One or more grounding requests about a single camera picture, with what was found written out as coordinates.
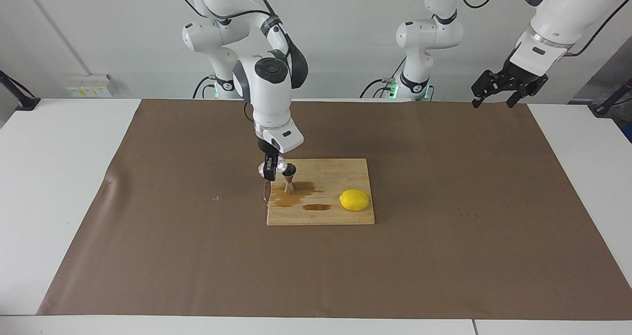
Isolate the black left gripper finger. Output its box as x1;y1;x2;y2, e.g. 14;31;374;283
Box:
471;70;514;109
506;75;549;109

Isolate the clear textured glass cup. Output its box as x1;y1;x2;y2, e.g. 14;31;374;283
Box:
257;158;291;178

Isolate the steel double jigger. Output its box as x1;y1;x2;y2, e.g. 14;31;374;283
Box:
281;164;298;196

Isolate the wooden cutting board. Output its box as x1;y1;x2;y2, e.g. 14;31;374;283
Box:
262;158;376;226

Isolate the black clamp stand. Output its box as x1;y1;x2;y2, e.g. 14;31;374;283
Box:
592;78;632;118
0;71;41;111

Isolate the yellow lemon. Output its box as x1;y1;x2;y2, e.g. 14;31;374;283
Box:
339;189;371;212

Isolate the brown paper table mat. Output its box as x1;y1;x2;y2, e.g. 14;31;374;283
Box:
37;98;632;322

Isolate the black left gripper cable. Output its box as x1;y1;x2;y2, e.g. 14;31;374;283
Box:
457;0;632;59

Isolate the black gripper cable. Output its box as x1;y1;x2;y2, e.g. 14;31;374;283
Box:
457;0;632;59
169;0;273;123

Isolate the black right arm base cable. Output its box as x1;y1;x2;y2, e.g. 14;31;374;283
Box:
192;76;218;99

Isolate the black arm base cable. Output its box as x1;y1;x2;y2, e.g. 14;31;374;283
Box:
359;58;398;99
192;76;218;99

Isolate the black left arm base cable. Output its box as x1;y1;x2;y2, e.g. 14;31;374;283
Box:
359;58;398;99

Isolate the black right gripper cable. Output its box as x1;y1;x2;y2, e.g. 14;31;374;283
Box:
169;0;273;123

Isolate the white wall socket panel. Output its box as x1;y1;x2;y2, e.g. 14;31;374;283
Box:
66;75;113;98

